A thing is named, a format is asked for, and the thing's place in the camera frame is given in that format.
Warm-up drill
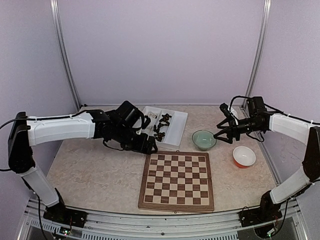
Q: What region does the left aluminium frame post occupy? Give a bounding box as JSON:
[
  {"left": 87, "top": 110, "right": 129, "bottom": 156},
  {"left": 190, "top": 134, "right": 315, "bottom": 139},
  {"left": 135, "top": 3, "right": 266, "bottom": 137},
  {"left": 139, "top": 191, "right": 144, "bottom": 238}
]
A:
[{"left": 50, "top": 0, "right": 82, "bottom": 110}]

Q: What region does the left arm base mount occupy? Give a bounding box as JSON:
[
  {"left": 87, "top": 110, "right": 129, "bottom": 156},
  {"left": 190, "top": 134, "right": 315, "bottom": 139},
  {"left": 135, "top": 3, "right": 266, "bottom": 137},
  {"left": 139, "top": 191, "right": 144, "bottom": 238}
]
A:
[{"left": 43, "top": 204, "right": 88, "bottom": 228}]

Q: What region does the front aluminium rail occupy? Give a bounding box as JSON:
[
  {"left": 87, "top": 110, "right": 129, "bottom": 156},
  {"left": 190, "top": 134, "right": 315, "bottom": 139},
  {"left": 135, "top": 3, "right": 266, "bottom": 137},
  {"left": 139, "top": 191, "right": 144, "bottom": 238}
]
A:
[{"left": 17, "top": 197, "right": 308, "bottom": 240}]

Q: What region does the aluminium frame post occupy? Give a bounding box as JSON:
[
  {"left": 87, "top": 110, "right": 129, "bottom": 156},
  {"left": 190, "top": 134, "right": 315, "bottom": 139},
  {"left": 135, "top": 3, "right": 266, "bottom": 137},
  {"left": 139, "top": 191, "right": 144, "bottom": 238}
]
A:
[
  {"left": 245, "top": 0, "right": 272, "bottom": 97},
  {"left": 50, "top": 0, "right": 82, "bottom": 110}
]

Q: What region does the white plastic divided tray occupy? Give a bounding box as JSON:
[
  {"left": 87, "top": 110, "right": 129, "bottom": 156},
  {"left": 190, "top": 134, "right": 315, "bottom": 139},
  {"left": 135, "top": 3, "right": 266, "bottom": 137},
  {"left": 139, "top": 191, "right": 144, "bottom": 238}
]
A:
[{"left": 141, "top": 106, "right": 188, "bottom": 150}]

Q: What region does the orange white bowl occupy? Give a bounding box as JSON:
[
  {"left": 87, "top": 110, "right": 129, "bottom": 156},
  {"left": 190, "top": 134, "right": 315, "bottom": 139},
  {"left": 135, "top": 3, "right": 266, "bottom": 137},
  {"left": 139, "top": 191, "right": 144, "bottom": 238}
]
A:
[{"left": 232, "top": 146, "right": 256, "bottom": 169}]

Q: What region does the right aluminium frame post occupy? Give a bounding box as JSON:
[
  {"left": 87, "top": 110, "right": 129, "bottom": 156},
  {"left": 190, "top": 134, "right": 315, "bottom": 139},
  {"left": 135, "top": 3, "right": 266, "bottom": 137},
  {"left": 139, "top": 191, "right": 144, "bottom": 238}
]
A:
[{"left": 245, "top": 0, "right": 272, "bottom": 97}]

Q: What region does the pile of white chess pieces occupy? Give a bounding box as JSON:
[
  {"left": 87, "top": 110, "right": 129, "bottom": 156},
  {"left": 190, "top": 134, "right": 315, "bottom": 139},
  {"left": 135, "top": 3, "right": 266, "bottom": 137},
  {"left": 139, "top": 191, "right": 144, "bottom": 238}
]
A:
[{"left": 145, "top": 111, "right": 158, "bottom": 132}]

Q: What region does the pile of dark chess pieces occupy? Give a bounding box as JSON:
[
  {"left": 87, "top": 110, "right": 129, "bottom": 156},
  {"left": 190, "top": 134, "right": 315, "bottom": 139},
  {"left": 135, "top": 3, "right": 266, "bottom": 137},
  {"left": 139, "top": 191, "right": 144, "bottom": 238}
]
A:
[{"left": 153, "top": 113, "right": 172, "bottom": 142}]

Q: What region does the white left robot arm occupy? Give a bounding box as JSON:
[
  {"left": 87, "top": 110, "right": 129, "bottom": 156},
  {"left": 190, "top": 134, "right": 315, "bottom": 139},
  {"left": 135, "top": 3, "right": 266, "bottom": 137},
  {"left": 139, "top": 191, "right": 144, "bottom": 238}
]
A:
[{"left": 8, "top": 106, "right": 158, "bottom": 227}]

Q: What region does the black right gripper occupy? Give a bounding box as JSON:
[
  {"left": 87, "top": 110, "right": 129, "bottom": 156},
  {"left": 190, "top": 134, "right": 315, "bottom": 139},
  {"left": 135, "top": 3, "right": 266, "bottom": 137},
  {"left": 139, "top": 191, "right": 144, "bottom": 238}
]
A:
[{"left": 213, "top": 116, "right": 263, "bottom": 144}]

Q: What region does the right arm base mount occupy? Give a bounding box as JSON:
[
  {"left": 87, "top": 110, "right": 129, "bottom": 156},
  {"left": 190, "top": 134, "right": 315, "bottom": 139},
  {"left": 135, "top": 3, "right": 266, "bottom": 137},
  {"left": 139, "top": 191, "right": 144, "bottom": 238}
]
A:
[{"left": 238, "top": 206, "right": 283, "bottom": 228}]

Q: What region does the wooden chess board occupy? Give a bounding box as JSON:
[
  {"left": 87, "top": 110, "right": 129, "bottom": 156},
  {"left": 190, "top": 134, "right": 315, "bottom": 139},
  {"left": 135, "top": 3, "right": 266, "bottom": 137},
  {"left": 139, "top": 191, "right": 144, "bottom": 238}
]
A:
[{"left": 138, "top": 151, "right": 215, "bottom": 213}]

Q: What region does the green ceramic bowl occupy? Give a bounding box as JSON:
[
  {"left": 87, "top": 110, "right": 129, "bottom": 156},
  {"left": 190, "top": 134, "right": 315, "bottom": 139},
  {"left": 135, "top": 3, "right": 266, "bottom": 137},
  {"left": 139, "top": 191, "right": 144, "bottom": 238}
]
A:
[{"left": 192, "top": 130, "right": 217, "bottom": 151}]

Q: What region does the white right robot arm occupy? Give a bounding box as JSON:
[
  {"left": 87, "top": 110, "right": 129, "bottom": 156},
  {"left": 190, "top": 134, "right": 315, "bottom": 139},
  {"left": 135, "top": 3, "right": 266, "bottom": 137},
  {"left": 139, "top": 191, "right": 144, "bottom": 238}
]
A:
[{"left": 214, "top": 96, "right": 320, "bottom": 227}]

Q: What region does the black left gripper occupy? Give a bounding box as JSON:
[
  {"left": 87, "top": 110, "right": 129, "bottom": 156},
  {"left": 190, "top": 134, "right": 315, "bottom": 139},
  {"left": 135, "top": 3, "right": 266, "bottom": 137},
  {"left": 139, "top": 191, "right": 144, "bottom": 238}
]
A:
[{"left": 113, "top": 124, "right": 158, "bottom": 155}]

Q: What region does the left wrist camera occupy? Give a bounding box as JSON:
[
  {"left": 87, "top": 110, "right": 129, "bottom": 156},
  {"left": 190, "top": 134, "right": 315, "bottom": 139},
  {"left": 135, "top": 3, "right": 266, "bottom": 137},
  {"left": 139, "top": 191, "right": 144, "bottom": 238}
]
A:
[{"left": 115, "top": 100, "right": 142, "bottom": 127}]

